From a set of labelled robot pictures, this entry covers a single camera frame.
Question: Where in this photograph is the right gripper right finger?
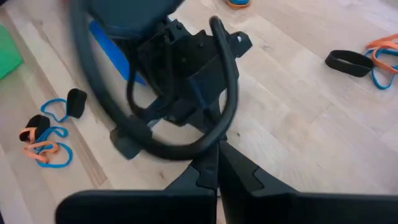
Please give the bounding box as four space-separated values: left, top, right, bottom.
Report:
218 141 398 224

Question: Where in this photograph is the green plastic basket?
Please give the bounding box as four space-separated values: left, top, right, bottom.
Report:
0 23 24 80

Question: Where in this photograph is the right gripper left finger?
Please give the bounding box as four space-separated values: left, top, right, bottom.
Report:
55 141 220 224

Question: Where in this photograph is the blue plastic basket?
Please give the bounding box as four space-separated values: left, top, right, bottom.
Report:
88 18 147 86

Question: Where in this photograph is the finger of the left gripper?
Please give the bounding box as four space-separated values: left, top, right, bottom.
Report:
174 99 225 141
110 124 153 160

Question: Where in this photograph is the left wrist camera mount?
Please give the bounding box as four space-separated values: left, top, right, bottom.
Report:
228 30 253 58

